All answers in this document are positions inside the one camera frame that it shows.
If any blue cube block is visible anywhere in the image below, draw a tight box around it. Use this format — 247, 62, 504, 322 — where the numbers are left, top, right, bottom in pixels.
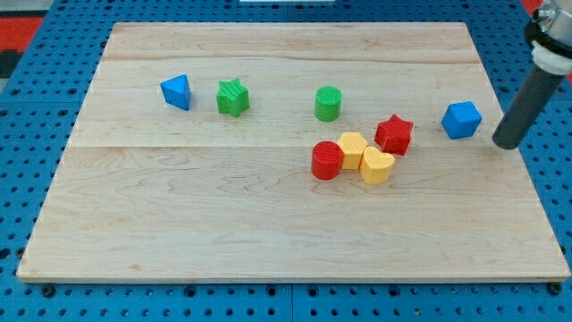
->
441, 101, 483, 140

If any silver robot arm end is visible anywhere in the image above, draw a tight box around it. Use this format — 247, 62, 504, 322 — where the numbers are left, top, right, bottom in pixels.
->
525, 0, 571, 76

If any red cylinder block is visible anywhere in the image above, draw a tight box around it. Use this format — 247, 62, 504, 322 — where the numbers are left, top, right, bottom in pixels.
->
311, 141, 343, 181

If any yellow hexagon block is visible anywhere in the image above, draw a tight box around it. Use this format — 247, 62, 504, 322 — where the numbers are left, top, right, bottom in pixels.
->
337, 132, 368, 170

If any green cylinder block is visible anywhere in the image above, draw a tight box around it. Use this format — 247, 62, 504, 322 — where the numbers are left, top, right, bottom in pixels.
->
314, 86, 342, 122

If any wooden board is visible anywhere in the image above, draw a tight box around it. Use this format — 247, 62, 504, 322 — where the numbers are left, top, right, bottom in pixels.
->
17, 22, 570, 284

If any green star block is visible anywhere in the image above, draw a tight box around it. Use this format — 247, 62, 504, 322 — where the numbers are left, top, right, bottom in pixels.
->
215, 79, 250, 117

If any yellow heart block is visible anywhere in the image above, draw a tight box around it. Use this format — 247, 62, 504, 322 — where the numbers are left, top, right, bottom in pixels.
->
359, 147, 395, 184

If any red star block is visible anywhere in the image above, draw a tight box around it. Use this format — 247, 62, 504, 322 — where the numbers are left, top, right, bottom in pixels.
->
374, 114, 415, 156

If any blue triangle block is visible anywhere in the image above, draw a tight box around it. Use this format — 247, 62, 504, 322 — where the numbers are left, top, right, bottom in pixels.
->
160, 74, 192, 111

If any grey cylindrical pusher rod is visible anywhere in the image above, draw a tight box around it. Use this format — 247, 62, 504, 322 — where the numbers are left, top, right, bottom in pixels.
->
492, 64, 565, 150

